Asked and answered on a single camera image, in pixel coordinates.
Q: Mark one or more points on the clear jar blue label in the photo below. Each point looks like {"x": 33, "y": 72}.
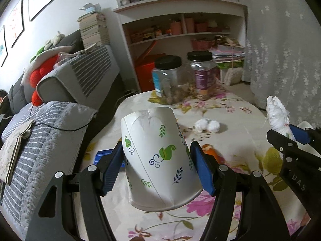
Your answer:
{"x": 173, "y": 80}

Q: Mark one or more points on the clear jar purple label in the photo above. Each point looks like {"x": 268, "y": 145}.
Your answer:
{"x": 204, "y": 68}

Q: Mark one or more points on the grey striped sofa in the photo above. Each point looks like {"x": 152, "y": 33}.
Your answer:
{"x": 84, "y": 94}

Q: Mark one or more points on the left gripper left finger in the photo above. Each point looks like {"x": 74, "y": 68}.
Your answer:
{"x": 55, "y": 215}

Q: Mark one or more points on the stacked papers pile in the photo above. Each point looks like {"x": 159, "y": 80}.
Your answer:
{"x": 227, "y": 52}

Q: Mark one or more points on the person in dark clothes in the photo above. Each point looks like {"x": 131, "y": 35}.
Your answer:
{"x": 6, "y": 112}

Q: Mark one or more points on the white crumpled tissue ball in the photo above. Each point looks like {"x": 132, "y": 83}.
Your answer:
{"x": 208, "y": 125}

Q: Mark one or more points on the dark blue carton box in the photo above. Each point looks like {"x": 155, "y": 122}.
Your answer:
{"x": 111, "y": 158}

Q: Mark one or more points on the white patterned paper cup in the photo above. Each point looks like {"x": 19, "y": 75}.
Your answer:
{"x": 160, "y": 172}

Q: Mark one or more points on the floral tablecloth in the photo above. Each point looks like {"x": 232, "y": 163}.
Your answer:
{"x": 231, "y": 131}

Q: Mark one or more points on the white tissue wad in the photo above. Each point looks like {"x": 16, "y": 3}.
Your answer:
{"x": 278, "y": 117}

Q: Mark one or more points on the white bookshelf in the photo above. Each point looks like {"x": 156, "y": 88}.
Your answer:
{"x": 174, "y": 27}

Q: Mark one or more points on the red gift box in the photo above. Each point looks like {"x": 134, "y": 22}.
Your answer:
{"x": 143, "y": 69}

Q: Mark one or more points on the stack of books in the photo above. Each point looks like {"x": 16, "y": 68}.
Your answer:
{"x": 93, "y": 29}

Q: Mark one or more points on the red plush toy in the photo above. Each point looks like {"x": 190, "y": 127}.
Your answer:
{"x": 38, "y": 74}

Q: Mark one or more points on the white lace curtain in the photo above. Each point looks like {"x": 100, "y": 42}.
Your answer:
{"x": 282, "y": 56}

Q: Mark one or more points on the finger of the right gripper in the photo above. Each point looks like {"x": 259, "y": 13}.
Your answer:
{"x": 300, "y": 134}
{"x": 280, "y": 142}

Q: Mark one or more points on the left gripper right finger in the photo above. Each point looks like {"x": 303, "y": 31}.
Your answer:
{"x": 260, "y": 218}

